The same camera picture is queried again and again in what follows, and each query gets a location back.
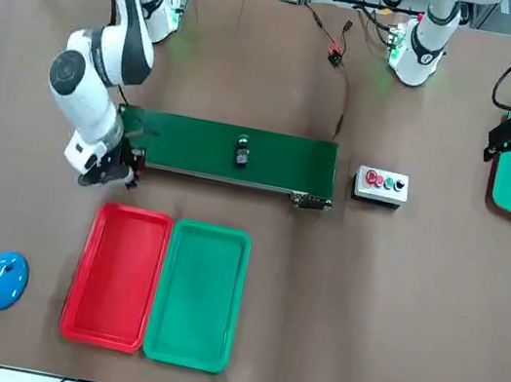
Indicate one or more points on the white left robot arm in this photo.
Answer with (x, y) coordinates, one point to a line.
(423, 52)

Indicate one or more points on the green-capped push button part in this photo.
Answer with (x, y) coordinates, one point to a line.
(241, 154)

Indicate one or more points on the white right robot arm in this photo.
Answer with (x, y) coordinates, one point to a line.
(87, 107)

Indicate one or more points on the grey push-button control box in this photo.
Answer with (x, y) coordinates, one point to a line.
(362, 187)

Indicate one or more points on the small black circuit module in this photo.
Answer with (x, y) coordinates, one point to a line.
(334, 57)

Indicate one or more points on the green belt conveyor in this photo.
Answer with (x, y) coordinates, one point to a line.
(280, 161)

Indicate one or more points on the red plastic tray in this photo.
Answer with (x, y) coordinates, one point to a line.
(112, 284)

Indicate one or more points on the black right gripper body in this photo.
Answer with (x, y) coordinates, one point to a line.
(117, 162)

